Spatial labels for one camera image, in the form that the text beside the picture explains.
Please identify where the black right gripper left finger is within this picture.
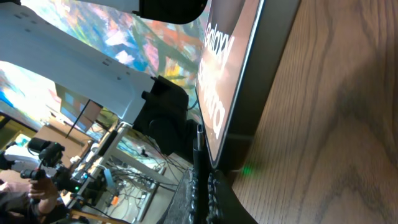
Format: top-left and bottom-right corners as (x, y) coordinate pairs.
(157, 168), (197, 224)

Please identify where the background metal frame rack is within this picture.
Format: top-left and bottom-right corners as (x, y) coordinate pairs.
(64, 123), (177, 222)

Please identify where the operator hand in background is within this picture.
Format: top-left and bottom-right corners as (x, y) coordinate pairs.
(28, 177), (58, 205)

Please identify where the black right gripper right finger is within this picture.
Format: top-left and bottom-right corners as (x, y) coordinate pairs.
(207, 170), (257, 224)

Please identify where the black charging cable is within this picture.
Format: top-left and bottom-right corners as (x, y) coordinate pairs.
(192, 123), (210, 224)

